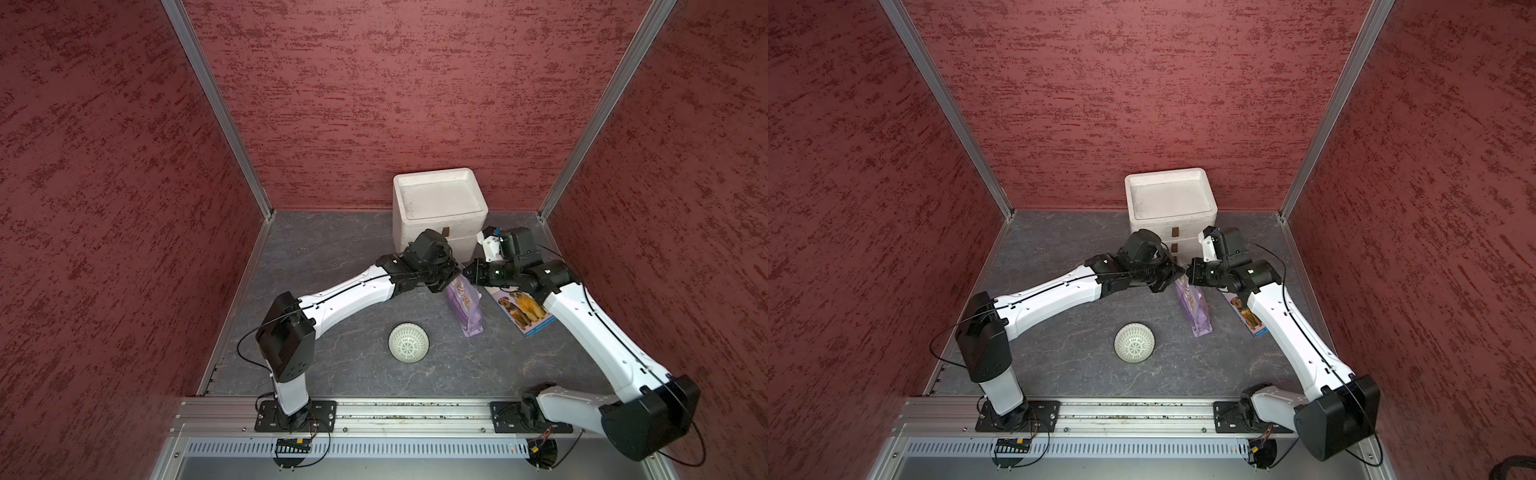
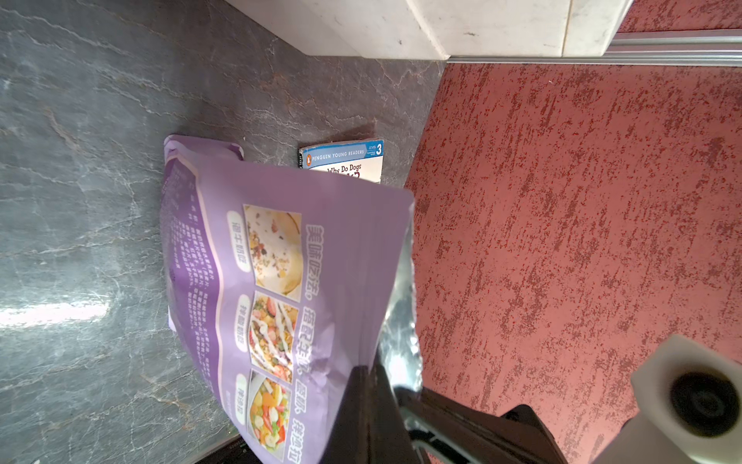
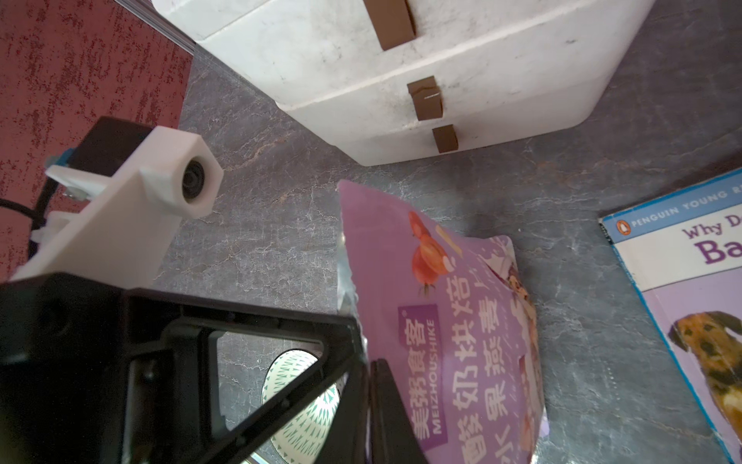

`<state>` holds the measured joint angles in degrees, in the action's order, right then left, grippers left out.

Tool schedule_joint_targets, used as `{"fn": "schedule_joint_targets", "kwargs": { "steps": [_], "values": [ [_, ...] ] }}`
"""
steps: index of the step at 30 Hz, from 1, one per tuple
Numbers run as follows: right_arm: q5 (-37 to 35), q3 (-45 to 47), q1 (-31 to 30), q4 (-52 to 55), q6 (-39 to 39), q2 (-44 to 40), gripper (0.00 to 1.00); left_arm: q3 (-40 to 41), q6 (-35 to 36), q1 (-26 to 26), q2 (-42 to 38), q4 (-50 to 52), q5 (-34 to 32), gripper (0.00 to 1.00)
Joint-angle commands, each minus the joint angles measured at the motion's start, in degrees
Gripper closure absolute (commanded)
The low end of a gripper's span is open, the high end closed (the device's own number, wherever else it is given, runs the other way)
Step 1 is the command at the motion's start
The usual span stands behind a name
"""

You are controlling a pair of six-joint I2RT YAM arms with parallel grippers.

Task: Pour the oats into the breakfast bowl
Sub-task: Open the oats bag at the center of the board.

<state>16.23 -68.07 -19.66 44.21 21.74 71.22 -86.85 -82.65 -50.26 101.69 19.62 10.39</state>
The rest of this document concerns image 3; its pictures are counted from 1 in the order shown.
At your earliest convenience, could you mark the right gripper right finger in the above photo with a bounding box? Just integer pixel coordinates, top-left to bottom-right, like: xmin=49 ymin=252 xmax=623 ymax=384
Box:
xmin=369 ymin=359 xmax=428 ymax=464

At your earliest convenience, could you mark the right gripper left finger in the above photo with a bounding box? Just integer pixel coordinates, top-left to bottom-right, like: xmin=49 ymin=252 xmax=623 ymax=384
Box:
xmin=1 ymin=273 xmax=367 ymax=463

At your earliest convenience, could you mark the white patterned breakfast bowl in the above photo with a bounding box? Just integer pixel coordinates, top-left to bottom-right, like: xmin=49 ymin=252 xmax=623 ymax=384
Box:
xmin=260 ymin=349 xmax=342 ymax=464

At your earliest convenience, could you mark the purple oats bag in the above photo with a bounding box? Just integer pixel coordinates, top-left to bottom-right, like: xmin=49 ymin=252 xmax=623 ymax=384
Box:
xmin=337 ymin=181 xmax=546 ymax=463

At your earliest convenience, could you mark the dog picture book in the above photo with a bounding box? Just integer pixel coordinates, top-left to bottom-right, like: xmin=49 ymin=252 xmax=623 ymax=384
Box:
xmin=599 ymin=169 xmax=741 ymax=463

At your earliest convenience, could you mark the white foam box stack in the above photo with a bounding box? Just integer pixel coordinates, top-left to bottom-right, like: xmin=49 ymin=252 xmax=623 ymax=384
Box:
xmin=155 ymin=1 xmax=652 ymax=166

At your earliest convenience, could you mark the left corner aluminium post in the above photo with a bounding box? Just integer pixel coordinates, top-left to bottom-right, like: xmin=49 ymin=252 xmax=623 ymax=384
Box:
xmin=115 ymin=0 xmax=196 ymax=55

